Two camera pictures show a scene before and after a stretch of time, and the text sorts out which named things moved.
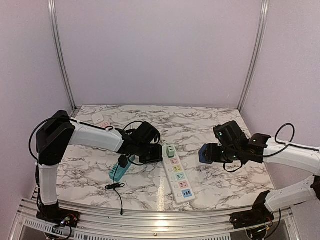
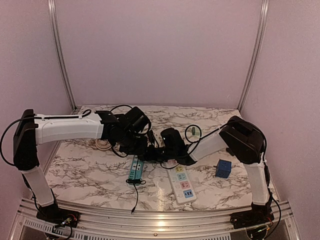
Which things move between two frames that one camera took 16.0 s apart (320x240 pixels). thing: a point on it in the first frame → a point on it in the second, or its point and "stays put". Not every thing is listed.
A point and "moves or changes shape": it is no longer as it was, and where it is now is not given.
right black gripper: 211,154 → 150,157
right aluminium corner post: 264,16 stays put
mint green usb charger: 170,151 moves or changes shape
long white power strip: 181,188 stays put
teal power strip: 117,172 → 136,171
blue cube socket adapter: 202,155 → 223,168
